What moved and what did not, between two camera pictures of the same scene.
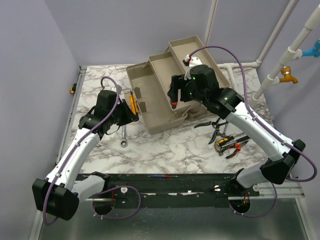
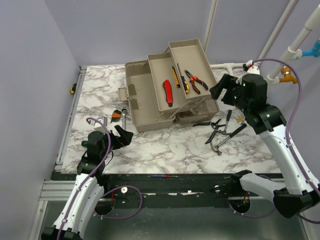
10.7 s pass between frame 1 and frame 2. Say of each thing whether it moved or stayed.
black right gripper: moved
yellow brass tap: stayed
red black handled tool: moved
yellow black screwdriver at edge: stayed
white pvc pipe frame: stayed
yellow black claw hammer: moved
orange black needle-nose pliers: moved
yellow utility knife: moved
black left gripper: moved
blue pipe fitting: stayed
